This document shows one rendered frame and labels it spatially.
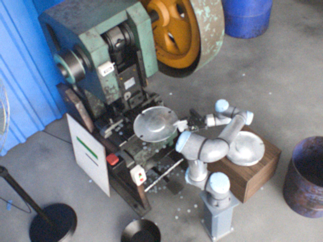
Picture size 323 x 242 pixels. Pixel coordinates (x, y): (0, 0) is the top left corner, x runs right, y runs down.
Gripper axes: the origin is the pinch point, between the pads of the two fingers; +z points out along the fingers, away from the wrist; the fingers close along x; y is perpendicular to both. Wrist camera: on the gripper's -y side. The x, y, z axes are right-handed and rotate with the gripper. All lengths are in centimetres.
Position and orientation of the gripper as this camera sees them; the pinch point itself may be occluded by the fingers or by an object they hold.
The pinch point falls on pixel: (174, 124)
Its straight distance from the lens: 203.4
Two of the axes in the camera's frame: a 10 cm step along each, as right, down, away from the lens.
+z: -9.8, 1.8, 1.0
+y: 0.7, 7.6, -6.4
